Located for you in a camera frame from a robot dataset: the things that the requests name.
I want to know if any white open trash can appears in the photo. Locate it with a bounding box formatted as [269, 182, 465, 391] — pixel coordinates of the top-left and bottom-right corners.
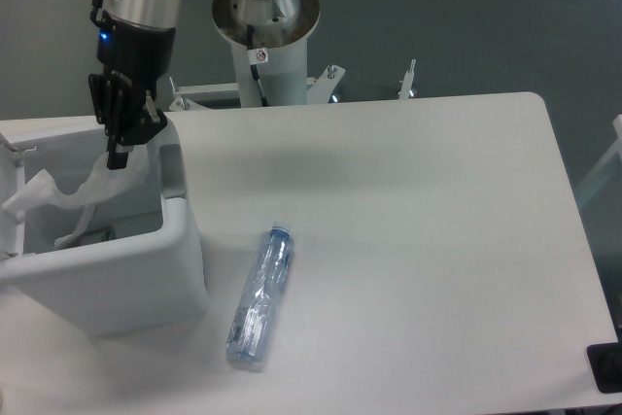
[1, 117, 209, 336]

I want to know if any white plastic wrapper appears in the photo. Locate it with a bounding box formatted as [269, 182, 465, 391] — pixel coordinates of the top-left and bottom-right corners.
[2, 146, 149, 250]

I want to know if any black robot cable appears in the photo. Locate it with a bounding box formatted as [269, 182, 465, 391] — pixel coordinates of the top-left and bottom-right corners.
[244, 24, 270, 108]

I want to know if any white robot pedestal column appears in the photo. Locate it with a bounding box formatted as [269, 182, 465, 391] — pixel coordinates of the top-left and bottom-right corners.
[230, 39, 307, 108]

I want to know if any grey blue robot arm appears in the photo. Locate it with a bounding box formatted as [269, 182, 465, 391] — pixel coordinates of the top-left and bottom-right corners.
[88, 0, 321, 170]

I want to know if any white glass side furniture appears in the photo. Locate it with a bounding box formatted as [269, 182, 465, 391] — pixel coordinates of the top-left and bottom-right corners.
[575, 115, 621, 209]

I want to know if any white pedestal base frame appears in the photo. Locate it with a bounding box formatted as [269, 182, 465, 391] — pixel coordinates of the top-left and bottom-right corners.
[167, 58, 418, 112]

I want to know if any clear plastic water bottle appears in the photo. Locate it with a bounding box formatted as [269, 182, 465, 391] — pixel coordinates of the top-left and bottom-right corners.
[225, 223, 294, 371]

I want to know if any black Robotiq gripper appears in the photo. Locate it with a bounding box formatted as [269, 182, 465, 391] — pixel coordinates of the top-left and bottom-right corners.
[88, 14, 176, 170]

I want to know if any black device at table edge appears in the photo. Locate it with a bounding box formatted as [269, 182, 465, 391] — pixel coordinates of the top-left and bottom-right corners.
[587, 342, 622, 394]

